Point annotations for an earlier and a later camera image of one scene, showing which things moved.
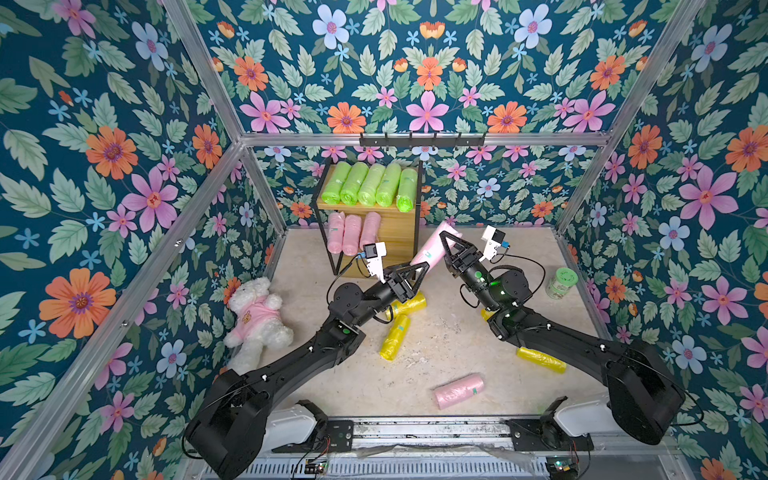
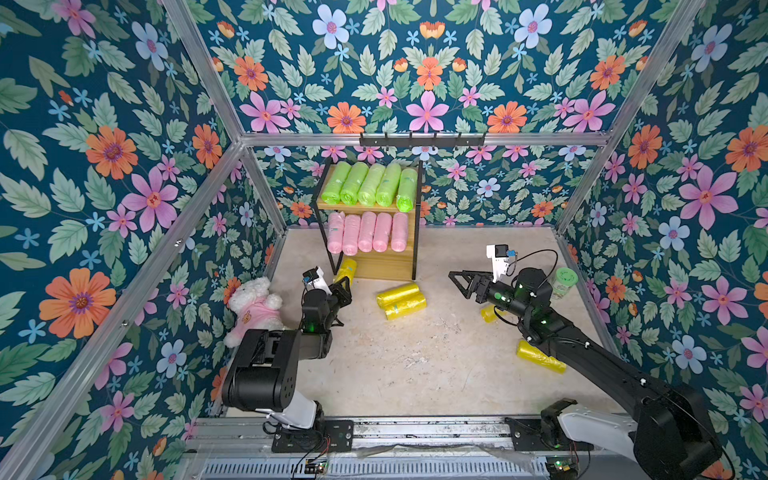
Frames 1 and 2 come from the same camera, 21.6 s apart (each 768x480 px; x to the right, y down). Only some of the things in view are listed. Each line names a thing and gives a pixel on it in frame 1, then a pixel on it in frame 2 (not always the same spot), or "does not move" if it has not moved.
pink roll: [370, 229] does not move
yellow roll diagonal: [487, 314] does not move
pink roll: [335, 236] does not move
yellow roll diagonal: [396, 335] → [347, 270]
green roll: [353, 183] does not move
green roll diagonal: [407, 190] does not move
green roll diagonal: [336, 183] does not move
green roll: [371, 185] does not move
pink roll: [352, 235] does not move
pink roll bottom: [459, 390] → [399, 232]
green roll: [387, 188] does not move
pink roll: [434, 249] → [382, 232]
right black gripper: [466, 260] → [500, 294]
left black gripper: [394, 287] → [341, 297]
